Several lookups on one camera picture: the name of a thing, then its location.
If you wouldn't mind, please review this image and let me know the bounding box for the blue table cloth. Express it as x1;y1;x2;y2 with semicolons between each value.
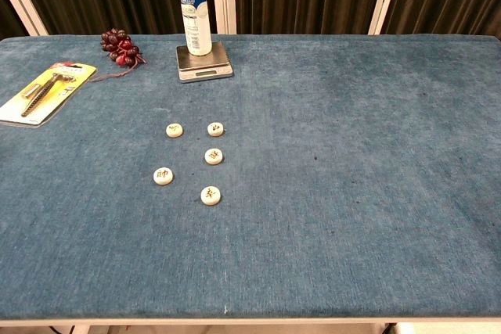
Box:
0;33;501;321

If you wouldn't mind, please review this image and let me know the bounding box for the silver digital kitchen scale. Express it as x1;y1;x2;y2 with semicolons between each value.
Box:
175;40;235;84

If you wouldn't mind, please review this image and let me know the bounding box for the white bottle with blue cap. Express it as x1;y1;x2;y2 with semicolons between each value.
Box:
173;0;214;57

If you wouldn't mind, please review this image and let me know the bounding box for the dark red fake grape bunch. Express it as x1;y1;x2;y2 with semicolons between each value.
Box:
88;27;148;84

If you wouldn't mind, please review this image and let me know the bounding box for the yellow razor blister pack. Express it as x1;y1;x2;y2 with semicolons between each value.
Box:
0;61;98;129

